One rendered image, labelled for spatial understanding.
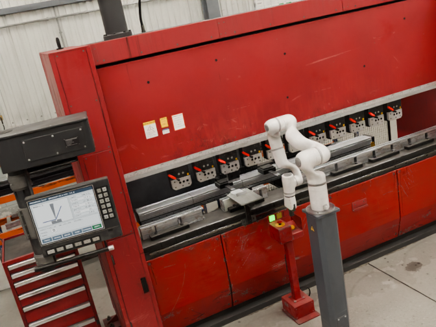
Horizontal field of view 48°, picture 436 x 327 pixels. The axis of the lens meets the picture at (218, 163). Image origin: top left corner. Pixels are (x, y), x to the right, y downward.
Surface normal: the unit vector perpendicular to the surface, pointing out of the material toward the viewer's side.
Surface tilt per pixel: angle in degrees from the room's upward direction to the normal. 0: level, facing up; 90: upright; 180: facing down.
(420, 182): 90
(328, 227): 90
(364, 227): 90
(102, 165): 90
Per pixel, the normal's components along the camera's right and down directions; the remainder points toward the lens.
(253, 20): 0.39, 0.21
